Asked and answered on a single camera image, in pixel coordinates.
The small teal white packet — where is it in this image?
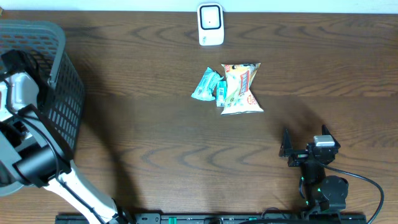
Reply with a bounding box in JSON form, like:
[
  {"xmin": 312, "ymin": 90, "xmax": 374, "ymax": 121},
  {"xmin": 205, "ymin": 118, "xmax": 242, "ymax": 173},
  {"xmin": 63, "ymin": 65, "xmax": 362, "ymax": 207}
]
[{"xmin": 216, "ymin": 81, "xmax": 227, "ymax": 107}]

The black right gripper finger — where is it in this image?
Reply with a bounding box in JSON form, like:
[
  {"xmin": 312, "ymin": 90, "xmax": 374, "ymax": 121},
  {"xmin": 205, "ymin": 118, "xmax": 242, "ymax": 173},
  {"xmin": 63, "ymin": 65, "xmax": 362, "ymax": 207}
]
[
  {"xmin": 279, "ymin": 129, "xmax": 293, "ymax": 157},
  {"xmin": 322, "ymin": 124, "xmax": 331, "ymax": 136}
]

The yellow snack bag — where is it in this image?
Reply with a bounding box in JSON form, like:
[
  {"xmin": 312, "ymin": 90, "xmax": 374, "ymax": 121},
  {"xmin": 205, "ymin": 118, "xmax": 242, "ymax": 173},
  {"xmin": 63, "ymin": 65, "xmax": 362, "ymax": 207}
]
[{"xmin": 221, "ymin": 63, "xmax": 264, "ymax": 115}]

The dark grey plastic basket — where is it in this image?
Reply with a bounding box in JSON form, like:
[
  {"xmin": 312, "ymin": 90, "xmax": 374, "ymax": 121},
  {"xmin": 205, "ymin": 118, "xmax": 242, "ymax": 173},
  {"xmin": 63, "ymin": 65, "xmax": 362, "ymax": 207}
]
[{"xmin": 1, "ymin": 20, "xmax": 85, "ymax": 196}]

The white barcode scanner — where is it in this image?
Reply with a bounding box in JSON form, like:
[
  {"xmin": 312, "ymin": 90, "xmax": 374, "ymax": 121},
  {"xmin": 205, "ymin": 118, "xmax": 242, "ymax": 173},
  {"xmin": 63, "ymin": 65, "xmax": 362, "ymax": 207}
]
[{"xmin": 197, "ymin": 3, "xmax": 224, "ymax": 46}]

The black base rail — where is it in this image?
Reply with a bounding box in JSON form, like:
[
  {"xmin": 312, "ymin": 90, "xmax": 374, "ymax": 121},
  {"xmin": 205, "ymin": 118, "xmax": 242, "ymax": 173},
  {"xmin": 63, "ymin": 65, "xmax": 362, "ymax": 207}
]
[{"xmin": 55, "ymin": 212, "xmax": 368, "ymax": 224}]

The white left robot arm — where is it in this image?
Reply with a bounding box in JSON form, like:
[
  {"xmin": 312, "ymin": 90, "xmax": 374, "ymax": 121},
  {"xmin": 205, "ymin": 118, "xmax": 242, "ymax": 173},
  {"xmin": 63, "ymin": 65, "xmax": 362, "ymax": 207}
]
[{"xmin": 1, "ymin": 50, "xmax": 136, "ymax": 223}]

